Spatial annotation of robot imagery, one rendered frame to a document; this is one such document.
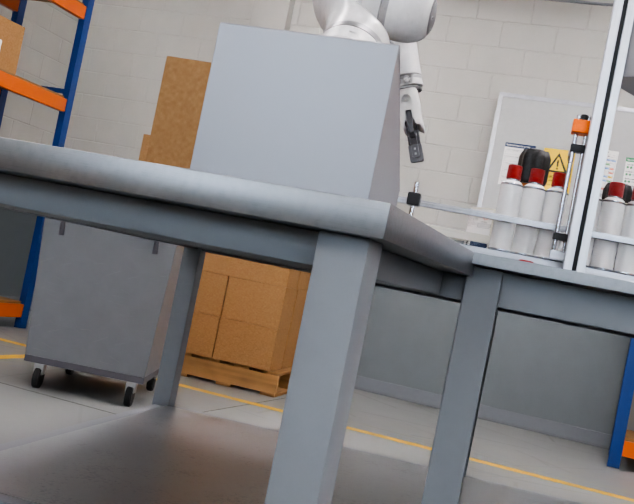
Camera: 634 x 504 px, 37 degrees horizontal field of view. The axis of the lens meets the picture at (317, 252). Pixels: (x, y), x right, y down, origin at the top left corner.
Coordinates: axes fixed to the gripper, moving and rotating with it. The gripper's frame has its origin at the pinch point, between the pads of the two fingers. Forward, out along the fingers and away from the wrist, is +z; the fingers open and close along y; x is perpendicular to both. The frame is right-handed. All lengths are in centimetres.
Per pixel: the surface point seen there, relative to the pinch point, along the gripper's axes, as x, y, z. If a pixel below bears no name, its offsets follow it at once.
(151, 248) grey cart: 131, 168, -10
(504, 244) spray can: -16.9, -2.4, 24.9
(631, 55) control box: -49, -17, -10
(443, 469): 0, -62, 65
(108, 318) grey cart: 155, 168, 18
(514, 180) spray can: -21.5, -1.7, 10.6
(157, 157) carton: 49, -43, -1
